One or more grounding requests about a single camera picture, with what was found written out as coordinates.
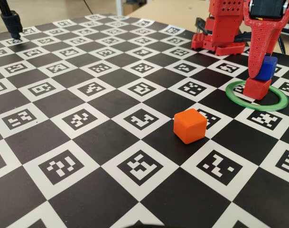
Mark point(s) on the black table clamp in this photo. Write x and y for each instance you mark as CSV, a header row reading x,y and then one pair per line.
x,y
200,25
242,38

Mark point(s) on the black tripod leg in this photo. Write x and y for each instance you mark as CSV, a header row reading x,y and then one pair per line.
x,y
12,23

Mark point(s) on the red cube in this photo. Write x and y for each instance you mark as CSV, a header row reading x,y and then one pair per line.
x,y
255,89

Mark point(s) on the black white marker checkerboard mat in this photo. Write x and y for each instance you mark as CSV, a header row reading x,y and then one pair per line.
x,y
99,142

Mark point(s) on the orange cube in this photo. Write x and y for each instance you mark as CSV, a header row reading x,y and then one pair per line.
x,y
189,126

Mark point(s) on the cardboard box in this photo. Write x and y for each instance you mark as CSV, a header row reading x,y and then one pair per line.
x,y
132,7

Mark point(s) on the blue cube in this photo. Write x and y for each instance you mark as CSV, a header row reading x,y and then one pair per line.
x,y
267,69

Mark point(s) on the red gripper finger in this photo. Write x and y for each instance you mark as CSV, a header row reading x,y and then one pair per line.
x,y
273,40
258,47

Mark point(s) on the white table leg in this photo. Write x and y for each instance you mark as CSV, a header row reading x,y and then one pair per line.
x,y
119,7

